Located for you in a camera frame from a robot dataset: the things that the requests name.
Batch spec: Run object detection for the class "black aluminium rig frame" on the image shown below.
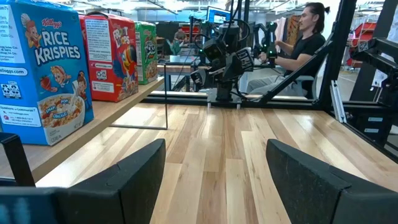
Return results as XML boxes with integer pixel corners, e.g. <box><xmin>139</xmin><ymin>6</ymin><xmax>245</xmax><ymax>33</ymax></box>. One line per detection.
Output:
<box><xmin>141</xmin><ymin>0</ymin><xmax>398</xmax><ymax>162</ymax></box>

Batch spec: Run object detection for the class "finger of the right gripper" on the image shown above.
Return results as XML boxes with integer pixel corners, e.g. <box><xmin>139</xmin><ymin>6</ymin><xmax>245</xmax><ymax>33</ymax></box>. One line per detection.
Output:
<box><xmin>231</xmin><ymin>47</ymin><xmax>255</xmax><ymax>82</ymax></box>
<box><xmin>190</xmin><ymin>68</ymin><xmax>208</xmax><ymax>91</ymax></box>

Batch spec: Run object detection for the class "person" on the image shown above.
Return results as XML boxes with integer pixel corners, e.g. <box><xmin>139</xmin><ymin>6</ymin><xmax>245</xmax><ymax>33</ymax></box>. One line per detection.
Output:
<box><xmin>247</xmin><ymin>2</ymin><xmax>331</xmax><ymax>97</ymax></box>
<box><xmin>174</xmin><ymin>27</ymin><xmax>188</xmax><ymax>43</ymax></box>

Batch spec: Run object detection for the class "green plant in white pot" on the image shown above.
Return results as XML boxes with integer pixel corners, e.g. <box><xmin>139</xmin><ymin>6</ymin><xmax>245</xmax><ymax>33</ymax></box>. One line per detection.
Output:
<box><xmin>166</xmin><ymin>39</ymin><xmax>184</xmax><ymax>63</ymax></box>

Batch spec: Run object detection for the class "monitor with blue screen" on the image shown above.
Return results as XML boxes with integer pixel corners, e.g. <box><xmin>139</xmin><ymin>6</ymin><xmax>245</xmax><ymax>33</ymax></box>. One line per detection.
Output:
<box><xmin>206</xmin><ymin>5</ymin><xmax>233</xmax><ymax>24</ymax></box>

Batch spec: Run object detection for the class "red tool cart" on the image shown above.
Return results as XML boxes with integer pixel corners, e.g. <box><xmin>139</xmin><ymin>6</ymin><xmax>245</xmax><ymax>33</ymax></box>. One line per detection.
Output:
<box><xmin>351</xmin><ymin>21</ymin><xmax>379</xmax><ymax>57</ymax></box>

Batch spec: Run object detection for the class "blue Rice Krispies cereal box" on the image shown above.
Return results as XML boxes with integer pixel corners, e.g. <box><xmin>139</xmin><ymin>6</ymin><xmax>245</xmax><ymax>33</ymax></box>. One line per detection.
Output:
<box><xmin>0</xmin><ymin>0</ymin><xmax>95</xmax><ymax>147</ymax></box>

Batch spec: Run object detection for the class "red Froot Loops cereal box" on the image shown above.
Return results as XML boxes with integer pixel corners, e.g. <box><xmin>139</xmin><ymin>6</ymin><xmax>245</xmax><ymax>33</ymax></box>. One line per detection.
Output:
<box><xmin>78</xmin><ymin>12</ymin><xmax>139</xmax><ymax>103</ymax></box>

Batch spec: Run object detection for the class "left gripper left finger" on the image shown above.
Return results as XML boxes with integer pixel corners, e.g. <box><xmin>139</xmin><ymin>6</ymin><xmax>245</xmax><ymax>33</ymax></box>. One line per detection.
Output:
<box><xmin>63</xmin><ymin>138</ymin><xmax>167</xmax><ymax>224</ymax></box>

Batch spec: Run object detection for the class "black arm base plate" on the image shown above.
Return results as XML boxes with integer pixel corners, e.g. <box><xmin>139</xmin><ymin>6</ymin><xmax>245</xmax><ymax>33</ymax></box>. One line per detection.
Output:
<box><xmin>206</xmin><ymin>88</ymin><xmax>244</xmax><ymax>110</ymax></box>

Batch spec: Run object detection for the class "silver metal bracket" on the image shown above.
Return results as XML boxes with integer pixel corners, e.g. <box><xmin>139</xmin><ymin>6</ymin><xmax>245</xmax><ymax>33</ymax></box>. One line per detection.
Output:
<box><xmin>329</xmin><ymin>80</ymin><xmax>348</xmax><ymax>124</ymax></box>

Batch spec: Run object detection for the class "green Apple Jacks cereal box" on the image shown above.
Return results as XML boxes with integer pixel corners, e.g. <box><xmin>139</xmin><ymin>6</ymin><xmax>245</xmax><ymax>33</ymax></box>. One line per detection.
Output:
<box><xmin>134</xmin><ymin>21</ymin><xmax>159</xmax><ymax>86</ymax></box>

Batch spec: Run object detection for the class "wooden shelf with black legs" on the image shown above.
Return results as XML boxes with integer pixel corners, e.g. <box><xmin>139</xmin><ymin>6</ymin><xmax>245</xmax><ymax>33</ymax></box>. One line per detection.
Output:
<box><xmin>0</xmin><ymin>75</ymin><xmax>169</xmax><ymax>188</ymax></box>

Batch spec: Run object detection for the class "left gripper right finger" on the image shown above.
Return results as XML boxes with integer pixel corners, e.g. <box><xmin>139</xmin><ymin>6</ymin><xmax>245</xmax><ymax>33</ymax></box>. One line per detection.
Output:
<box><xmin>266</xmin><ymin>138</ymin><xmax>356</xmax><ymax>224</ymax></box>

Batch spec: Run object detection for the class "wooden background table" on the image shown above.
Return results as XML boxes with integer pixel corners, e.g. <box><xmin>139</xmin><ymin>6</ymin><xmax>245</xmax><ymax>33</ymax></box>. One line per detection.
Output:
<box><xmin>157</xmin><ymin>62</ymin><xmax>212</xmax><ymax>93</ymax></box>

